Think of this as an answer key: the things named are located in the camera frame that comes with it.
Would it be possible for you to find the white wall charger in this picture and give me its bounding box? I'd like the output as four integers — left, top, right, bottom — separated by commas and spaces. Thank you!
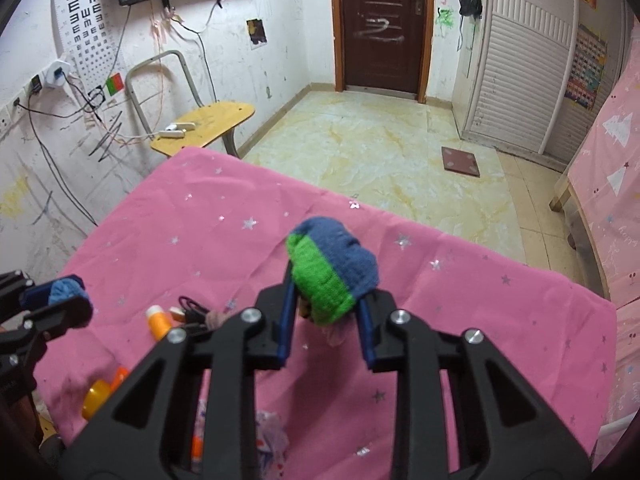
46, 59, 72, 90

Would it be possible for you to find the small wall picture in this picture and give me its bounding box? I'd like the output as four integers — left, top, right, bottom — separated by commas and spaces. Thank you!
246, 18, 269, 51

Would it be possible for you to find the white power strip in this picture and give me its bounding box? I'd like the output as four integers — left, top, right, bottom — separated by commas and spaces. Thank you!
157, 121, 197, 139

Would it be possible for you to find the white slatted wardrobe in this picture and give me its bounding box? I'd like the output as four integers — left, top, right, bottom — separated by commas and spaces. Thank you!
452, 0, 636, 166

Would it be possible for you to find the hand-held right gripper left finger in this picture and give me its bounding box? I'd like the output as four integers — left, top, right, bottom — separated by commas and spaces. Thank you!
57, 257, 301, 480

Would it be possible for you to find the white printed plastic wrapper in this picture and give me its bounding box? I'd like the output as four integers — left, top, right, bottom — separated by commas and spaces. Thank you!
255, 410, 291, 463

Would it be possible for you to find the eye chart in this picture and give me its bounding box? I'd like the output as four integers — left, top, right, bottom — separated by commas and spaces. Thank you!
52, 0, 126, 98

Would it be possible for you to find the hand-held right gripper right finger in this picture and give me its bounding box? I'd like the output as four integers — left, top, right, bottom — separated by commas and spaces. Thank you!
356, 290, 593, 480

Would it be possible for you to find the yellow cup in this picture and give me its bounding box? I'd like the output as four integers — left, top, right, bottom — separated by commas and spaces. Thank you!
81, 366, 132, 422

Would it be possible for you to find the pink star tablecloth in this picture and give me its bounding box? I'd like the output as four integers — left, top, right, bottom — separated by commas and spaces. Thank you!
32, 146, 618, 476

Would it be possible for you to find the pale pink cloth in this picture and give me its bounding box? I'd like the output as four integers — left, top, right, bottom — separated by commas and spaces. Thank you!
207, 310, 241, 333

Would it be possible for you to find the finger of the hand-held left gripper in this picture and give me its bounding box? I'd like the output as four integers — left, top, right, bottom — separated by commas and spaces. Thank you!
22, 294, 94, 343
0, 270, 51, 318

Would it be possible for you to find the orange and white bottle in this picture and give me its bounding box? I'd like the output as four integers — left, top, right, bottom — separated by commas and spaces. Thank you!
145, 305, 172, 342

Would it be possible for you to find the yellow chair grey frame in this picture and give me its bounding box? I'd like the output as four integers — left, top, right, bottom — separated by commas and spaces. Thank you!
125, 50, 256, 161

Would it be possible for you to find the light blue knit sock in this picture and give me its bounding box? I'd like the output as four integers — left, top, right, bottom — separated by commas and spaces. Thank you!
47, 274, 90, 307

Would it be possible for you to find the brown door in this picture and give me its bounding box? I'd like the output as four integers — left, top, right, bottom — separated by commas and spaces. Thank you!
330, 0, 437, 103

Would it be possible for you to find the green and blue knit hat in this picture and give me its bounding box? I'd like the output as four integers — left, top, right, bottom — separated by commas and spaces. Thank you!
285, 216, 379, 324

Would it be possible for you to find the colourful grid poster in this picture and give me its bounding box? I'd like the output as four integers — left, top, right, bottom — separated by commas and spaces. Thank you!
564, 22, 608, 111

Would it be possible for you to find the wooden bed frame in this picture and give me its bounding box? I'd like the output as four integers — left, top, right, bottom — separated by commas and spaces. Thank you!
548, 172, 613, 301

